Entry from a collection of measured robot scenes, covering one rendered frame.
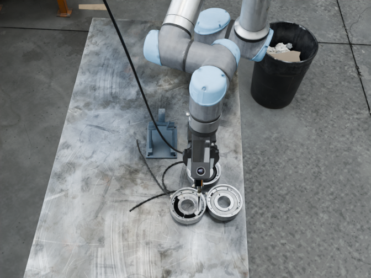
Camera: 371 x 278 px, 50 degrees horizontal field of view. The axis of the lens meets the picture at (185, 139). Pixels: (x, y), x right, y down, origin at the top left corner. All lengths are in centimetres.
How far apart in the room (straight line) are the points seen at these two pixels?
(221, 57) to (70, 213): 64
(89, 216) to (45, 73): 167
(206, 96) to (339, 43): 233
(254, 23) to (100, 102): 59
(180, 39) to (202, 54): 7
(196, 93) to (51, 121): 173
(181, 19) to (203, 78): 19
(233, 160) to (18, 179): 135
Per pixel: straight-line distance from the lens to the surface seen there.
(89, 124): 139
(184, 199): 118
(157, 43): 94
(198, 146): 96
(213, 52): 92
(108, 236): 118
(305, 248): 210
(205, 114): 87
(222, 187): 120
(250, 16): 128
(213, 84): 82
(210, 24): 137
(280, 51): 242
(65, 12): 315
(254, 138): 235
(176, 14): 97
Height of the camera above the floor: 188
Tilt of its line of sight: 55 degrees down
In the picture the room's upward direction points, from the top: 3 degrees clockwise
